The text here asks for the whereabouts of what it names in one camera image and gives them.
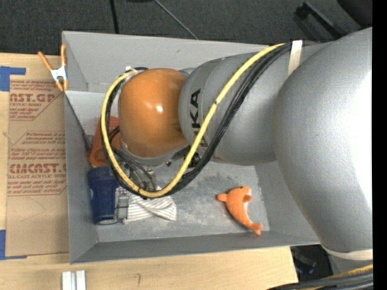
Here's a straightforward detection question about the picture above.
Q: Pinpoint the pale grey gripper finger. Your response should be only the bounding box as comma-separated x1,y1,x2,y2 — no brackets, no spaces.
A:
122,195,131,224
113,195,123,224

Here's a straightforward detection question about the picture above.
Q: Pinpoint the dark blue cup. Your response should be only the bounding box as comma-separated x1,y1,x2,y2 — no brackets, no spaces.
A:
87,166,121,225

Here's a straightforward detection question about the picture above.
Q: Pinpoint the white striped cloth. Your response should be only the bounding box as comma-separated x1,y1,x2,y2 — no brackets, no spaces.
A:
126,193,178,222

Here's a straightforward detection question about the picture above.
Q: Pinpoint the orange plastic cup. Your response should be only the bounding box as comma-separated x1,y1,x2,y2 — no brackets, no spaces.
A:
88,115,122,169

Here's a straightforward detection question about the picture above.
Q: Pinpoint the grey metal bin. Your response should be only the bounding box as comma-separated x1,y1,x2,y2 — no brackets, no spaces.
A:
61,30,322,265

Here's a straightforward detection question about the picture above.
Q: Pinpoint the brown cardboard board red print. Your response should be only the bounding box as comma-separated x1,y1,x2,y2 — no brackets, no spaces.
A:
0,52,71,259

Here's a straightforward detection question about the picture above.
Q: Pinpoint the orange toy fish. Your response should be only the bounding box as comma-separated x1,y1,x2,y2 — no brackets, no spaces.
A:
216,185,264,236

